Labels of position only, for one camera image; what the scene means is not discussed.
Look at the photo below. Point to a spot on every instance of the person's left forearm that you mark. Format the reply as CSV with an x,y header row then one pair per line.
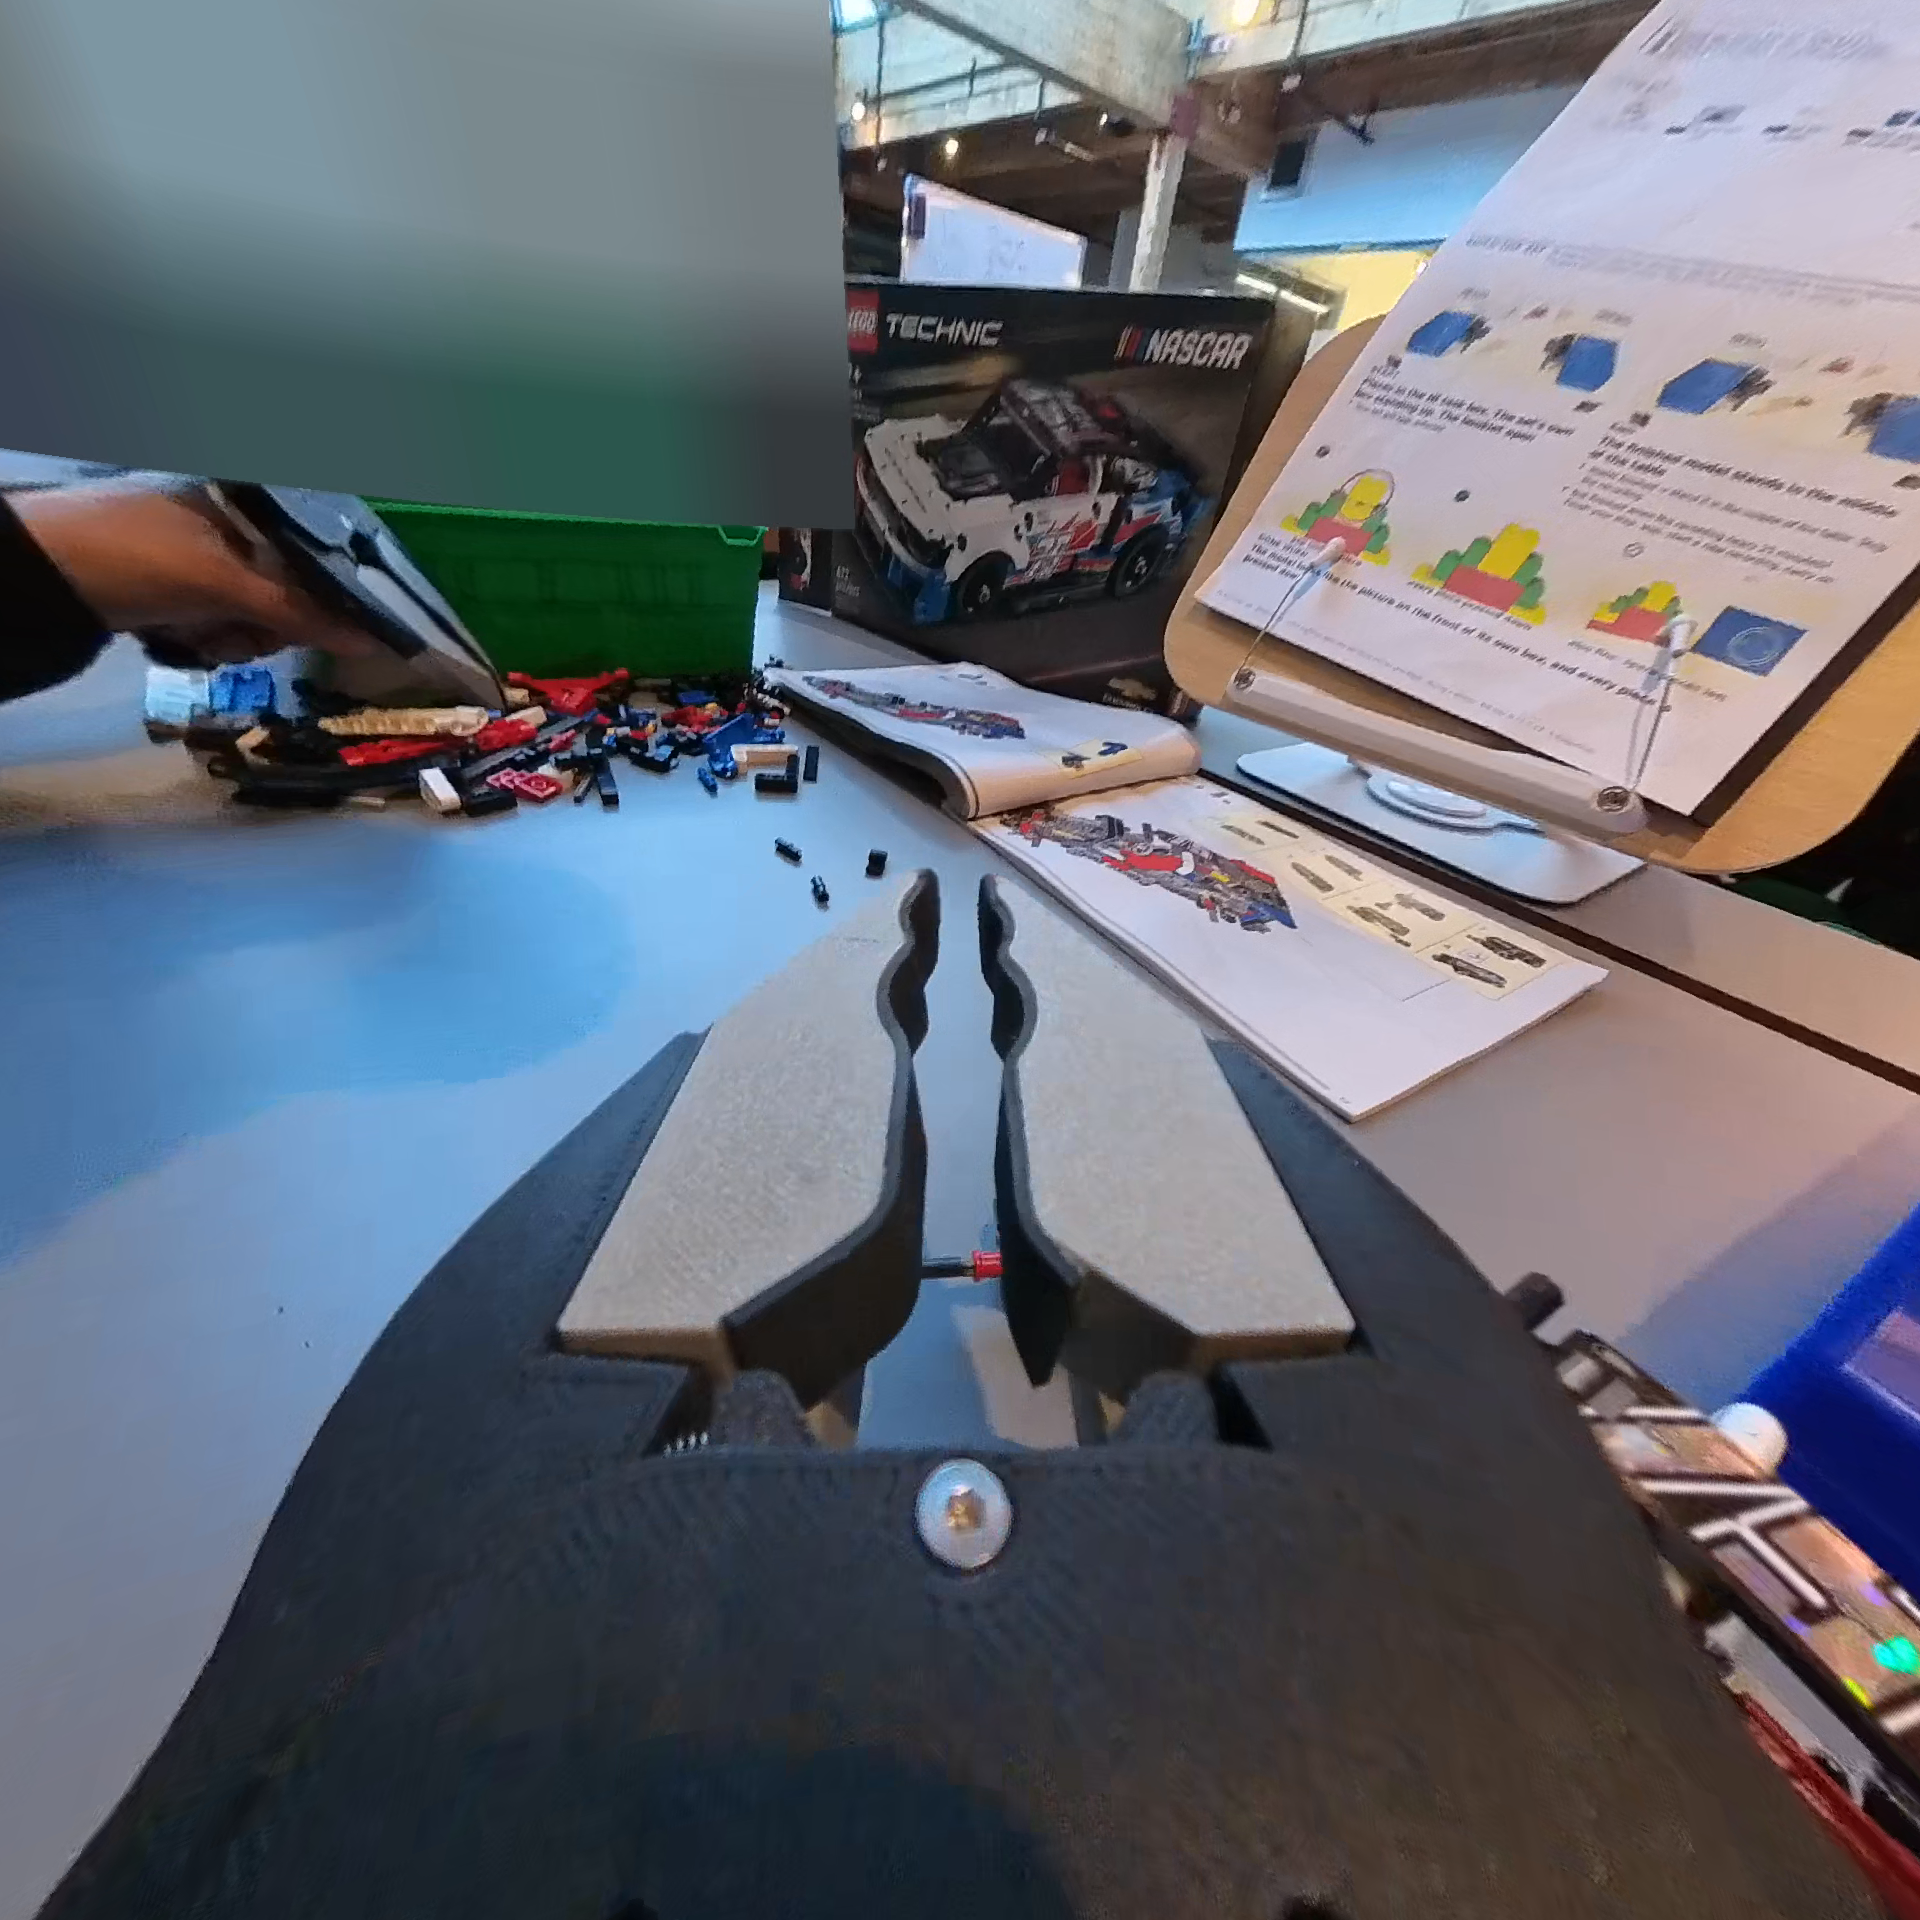
x,y
37,615

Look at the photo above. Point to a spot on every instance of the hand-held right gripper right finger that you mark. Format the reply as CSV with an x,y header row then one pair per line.
x,y
1172,1185

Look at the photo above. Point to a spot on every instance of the pile of toy bricks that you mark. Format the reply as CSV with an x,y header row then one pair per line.
x,y
525,736

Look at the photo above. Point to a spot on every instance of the white board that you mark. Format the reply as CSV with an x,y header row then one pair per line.
x,y
991,239

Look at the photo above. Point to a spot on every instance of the open instruction booklet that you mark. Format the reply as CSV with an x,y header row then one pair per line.
x,y
1351,960

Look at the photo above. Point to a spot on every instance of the partly built toy car model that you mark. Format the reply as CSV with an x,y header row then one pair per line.
x,y
1726,1517

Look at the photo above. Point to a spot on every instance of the blue plastic bin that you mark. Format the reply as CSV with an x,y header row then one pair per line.
x,y
1824,1350

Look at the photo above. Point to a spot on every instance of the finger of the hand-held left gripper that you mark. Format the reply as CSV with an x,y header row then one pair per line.
x,y
435,601
427,647

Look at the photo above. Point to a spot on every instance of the printed instruction sheet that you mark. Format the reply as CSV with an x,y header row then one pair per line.
x,y
1650,450

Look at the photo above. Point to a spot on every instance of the green plastic bin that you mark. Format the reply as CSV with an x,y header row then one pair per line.
x,y
601,595

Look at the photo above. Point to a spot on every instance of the grey desk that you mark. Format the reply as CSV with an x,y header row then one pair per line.
x,y
376,1051

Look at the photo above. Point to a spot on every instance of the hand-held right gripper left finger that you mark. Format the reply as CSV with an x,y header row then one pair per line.
x,y
750,1172

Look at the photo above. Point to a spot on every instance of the toy race car set box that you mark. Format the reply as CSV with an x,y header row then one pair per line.
x,y
1050,450

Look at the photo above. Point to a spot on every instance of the small black red brick assembly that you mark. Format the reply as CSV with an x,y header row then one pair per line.
x,y
988,1264

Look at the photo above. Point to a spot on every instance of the person's left hand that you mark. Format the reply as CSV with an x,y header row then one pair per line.
x,y
165,579

